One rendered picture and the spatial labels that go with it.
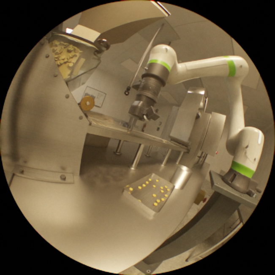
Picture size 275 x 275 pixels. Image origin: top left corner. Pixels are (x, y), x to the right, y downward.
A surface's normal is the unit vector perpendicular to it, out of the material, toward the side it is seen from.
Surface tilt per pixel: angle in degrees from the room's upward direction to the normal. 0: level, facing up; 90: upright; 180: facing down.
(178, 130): 90
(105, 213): 0
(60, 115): 90
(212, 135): 90
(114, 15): 114
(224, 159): 90
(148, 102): 99
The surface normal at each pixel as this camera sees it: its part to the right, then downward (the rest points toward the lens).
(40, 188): 0.35, -0.93
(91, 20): 0.42, 0.67
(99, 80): 0.62, 0.33
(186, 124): -0.71, -0.18
